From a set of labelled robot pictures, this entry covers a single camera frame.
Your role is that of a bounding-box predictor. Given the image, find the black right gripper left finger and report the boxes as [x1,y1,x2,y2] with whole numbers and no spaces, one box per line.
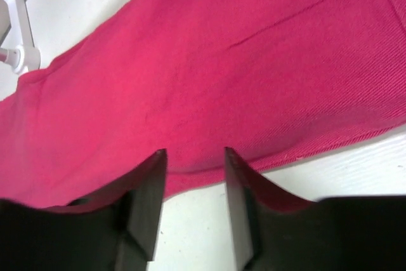
[1,149,167,270]

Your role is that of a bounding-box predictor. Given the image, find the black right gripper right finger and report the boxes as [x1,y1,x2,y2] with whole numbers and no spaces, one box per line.
[225,147,405,270]

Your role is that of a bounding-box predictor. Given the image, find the white clothes rack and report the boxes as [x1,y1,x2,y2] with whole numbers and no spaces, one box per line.
[1,0,41,75]

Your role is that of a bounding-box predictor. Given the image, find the pink trousers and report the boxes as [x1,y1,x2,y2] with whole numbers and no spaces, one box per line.
[1,0,405,208]

